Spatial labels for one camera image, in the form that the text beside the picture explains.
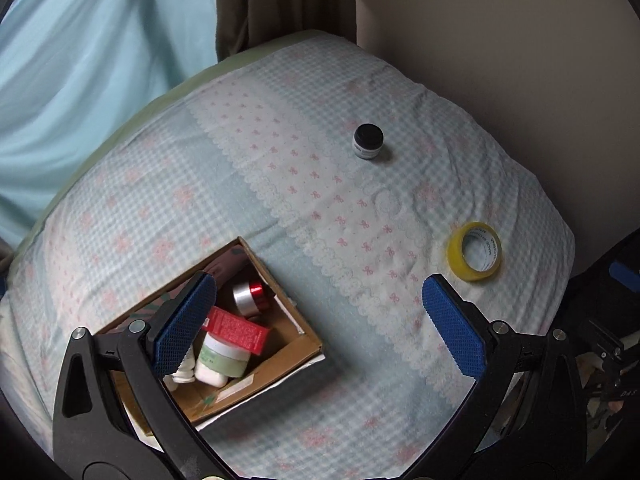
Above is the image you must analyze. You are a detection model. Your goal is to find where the cardboard box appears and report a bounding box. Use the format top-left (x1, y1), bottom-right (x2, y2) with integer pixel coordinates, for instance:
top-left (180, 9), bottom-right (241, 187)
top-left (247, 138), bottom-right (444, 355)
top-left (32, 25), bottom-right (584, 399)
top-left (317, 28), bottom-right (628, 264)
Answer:
top-left (92, 236), bottom-right (326, 432)

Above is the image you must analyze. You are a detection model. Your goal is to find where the black lidded small jar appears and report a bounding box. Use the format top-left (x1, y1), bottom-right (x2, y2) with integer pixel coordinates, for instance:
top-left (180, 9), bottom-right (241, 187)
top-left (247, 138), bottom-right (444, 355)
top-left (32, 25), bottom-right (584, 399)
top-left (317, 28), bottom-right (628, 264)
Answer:
top-left (352, 122), bottom-right (385, 161)

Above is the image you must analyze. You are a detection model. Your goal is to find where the green white cream jar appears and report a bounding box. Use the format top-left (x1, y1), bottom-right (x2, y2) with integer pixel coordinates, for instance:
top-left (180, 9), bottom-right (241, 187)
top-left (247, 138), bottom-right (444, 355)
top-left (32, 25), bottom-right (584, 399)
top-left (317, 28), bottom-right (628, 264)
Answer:
top-left (198, 333), bottom-right (251, 379)

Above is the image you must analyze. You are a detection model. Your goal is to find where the white bottle green label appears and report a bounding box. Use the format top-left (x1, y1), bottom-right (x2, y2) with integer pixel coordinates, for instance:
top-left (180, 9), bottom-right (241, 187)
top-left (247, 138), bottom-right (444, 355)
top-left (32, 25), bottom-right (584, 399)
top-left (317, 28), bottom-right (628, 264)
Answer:
top-left (163, 352), bottom-right (199, 394)

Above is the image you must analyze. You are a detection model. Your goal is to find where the red jar silver lid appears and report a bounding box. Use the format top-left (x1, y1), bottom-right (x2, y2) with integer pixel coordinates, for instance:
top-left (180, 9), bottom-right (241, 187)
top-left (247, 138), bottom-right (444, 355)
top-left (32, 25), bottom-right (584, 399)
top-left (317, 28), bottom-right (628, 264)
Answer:
top-left (231, 279), bottom-right (271, 319)

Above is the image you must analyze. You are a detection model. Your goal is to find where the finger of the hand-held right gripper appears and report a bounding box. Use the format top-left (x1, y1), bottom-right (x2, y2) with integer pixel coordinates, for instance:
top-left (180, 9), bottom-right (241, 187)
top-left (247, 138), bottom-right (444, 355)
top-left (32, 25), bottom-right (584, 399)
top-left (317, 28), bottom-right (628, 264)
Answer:
top-left (610, 261), bottom-right (640, 289)

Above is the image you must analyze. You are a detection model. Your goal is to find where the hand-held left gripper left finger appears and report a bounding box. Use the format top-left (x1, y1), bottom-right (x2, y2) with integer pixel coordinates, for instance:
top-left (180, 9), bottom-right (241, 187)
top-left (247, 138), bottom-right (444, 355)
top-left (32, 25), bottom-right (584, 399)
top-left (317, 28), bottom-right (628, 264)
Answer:
top-left (52, 271), bottom-right (223, 480)

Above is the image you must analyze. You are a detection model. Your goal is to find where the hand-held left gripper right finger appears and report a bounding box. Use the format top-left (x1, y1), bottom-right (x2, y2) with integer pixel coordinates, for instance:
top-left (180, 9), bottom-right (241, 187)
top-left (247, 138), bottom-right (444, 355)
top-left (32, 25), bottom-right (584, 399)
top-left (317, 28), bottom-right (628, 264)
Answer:
top-left (404, 273), bottom-right (587, 480)

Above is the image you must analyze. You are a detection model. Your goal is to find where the yellow tape roll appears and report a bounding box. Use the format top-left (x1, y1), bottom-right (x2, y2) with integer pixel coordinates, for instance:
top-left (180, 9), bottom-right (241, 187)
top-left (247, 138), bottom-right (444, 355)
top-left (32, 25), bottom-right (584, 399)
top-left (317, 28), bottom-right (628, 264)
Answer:
top-left (446, 221), bottom-right (503, 284)

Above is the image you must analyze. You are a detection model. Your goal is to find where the brown curtain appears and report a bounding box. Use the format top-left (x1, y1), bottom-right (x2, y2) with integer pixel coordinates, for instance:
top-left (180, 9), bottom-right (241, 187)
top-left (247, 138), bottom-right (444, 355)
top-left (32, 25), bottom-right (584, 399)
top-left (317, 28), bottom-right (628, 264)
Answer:
top-left (203, 0), bottom-right (359, 62)

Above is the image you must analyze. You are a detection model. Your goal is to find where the light blue hanging cloth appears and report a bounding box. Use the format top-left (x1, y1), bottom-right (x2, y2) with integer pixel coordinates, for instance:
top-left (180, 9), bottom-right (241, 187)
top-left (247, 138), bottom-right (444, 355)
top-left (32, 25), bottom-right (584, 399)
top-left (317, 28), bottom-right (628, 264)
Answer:
top-left (0, 0), bottom-right (219, 247)

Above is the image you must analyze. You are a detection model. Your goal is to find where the red carton box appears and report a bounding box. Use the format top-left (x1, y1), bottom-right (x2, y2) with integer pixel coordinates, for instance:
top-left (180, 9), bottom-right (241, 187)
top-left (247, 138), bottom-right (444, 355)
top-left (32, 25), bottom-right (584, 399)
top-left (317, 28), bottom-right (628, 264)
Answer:
top-left (202, 306), bottom-right (273, 356)

